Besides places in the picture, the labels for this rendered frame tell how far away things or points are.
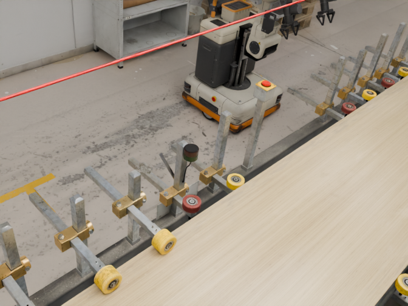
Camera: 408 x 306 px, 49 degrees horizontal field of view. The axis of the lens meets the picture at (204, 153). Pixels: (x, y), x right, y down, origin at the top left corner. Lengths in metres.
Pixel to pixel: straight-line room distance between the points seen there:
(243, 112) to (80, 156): 1.32
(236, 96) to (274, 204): 1.93
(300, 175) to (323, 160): 0.18
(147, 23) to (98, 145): 2.00
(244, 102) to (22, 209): 1.87
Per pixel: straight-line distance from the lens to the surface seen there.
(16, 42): 4.41
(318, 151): 2.33
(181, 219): 2.12
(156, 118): 3.88
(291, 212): 1.97
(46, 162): 3.47
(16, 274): 1.66
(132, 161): 2.13
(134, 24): 5.07
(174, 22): 5.13
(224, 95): 3.76
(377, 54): 3.20
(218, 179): 2.11
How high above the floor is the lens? 2.27
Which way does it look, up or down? 40 degrees down
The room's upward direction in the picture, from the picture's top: 9 degrees clockwise
